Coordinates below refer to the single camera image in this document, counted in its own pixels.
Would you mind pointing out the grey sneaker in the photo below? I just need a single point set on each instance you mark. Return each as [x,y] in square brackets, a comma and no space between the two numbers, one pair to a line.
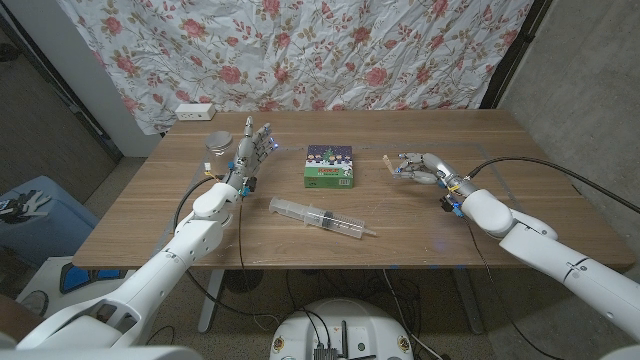
[35,302]

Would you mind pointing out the black backdrop stand pole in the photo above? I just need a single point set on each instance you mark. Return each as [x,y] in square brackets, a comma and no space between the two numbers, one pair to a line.
[515,55]
[65,90]

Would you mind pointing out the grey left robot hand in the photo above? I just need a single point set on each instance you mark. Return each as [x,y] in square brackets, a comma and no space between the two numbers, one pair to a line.
[245,155]

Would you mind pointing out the white and blue floor pad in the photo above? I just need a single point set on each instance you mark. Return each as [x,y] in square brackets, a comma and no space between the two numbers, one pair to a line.
[50,272]

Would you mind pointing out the white table leg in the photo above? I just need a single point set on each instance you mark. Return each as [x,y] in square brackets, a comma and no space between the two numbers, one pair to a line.
[210,300]

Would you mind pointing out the floral rose backdrop cloth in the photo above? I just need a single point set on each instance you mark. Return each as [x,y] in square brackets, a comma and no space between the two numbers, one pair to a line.
[300,50]

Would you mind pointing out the grey table leg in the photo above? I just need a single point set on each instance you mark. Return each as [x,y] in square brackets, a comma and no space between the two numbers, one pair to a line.
[467,300]

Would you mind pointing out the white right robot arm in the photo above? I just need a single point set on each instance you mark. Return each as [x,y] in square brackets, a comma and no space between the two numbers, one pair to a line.
[550,250]

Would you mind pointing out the black and white gloves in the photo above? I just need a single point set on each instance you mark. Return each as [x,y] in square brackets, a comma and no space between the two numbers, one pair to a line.
[20,207]

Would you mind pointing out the wooden clothespin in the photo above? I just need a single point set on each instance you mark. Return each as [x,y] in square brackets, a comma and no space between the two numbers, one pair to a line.
[387,162]

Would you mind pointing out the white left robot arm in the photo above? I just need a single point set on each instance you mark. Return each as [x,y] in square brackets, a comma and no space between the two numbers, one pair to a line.
[165,270]

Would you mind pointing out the black round floor base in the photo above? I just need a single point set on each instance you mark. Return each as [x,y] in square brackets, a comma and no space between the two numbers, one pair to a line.
[242,280]

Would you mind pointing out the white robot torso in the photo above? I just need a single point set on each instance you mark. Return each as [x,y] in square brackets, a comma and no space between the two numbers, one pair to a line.
[340,330]

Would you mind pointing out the white power strip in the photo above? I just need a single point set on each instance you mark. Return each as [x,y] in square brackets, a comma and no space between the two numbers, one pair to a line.
[195,111]

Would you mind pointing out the blue storage bin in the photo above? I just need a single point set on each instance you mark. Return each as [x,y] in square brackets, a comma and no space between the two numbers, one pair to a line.
[50,235]

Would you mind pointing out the clear plastic syringe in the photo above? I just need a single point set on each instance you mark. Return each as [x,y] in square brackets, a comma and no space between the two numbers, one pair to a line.
[320,217]

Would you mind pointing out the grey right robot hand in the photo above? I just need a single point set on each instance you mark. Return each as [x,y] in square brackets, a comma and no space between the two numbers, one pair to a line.
[435,167]

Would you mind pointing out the green cartoon print box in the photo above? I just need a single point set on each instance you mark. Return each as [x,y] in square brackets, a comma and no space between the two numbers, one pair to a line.
[328,170]

